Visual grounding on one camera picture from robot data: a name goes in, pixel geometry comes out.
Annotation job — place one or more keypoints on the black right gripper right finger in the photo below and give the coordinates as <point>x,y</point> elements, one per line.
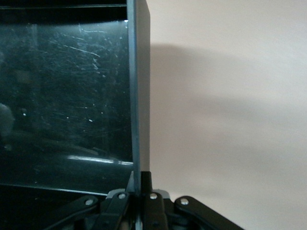
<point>156,210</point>

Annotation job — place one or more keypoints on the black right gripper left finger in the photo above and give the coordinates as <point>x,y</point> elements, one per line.
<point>112,210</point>

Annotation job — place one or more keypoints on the black plastic box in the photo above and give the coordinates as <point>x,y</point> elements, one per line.
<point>72,83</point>

